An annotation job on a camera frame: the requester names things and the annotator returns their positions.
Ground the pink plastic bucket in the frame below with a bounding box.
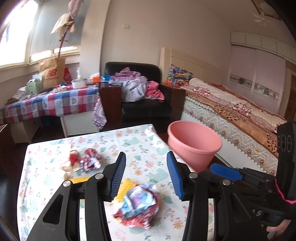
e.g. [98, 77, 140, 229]
[167, 120, 223, 173]

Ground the person's right hand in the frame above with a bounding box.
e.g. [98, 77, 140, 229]
[266, 219, 292, 232]

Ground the red snack packet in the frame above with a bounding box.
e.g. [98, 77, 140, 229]
[61, 149, 81, 180]

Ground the colourful paper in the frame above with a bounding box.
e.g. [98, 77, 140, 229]
[113, 182, 160, 229]

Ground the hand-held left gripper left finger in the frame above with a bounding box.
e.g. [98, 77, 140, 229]
[26, 152, 127, 241]

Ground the pink patterned cloth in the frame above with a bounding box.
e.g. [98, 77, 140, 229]
[144, 81, 165, 100]

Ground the bed with patterned blanket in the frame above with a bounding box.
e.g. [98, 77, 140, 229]
[181, 77, 287, 153]

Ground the checked tablecloth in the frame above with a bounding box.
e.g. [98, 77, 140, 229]
[0, 83, 101, 126]

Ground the grey crumpled plastic bag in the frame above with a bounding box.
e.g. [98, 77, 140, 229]
[10, 86, 28, 101]

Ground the brown paper bag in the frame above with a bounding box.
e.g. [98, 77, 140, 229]
[38, 57, 66, 91]

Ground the white wardrobe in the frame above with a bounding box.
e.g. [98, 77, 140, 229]
[225, 32, 296, 121]

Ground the lavender grey cloth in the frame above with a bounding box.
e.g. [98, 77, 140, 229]
[121, 76, 148, 102]

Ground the pink cord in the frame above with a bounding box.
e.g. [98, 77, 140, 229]
[275, 179, 296, 205]

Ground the purple plaid shirt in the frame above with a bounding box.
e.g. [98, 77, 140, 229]
[110, 67, 142, 85]

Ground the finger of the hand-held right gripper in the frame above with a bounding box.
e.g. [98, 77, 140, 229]
[209, 163, 277, 193]

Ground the black leather armchair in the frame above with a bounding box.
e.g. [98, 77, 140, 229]
[99, 61, 186, 132]

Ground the red coat stand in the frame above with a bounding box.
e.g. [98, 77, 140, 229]
[58, 22, 72, 58]

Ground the white basin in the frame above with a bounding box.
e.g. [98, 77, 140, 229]
[71, 79, 88, 89]

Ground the white cabinet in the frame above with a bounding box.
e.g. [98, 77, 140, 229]
[10, 110, 100, 144]

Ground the grey roller blind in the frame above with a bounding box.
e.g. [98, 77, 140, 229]
[30, 0, 81, 56]

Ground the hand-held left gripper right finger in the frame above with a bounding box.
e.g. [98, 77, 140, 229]
[166, 151, 269, 241]

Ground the purple patterned cloth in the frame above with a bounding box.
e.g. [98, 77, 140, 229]
[92, 93, 107, 130]

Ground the cream headboard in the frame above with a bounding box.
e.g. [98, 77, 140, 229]
[160, 47, 222, 88]

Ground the bay window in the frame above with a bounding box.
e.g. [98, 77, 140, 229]
[0, 0, 80, 67]

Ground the red paper bag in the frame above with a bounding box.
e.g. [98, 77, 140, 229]
[63, 67, 72, 85]

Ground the colourful patterned pillow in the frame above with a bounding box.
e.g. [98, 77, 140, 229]
[165, 64, 193, 88]

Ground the red wrapper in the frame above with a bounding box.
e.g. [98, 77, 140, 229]
[80, 148, 102, 173]

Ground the beige cloth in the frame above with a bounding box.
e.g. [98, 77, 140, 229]
[50, 13, 75, 35]

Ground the white ceiling fan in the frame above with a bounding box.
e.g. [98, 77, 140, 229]
[252, 5, 277, 24]

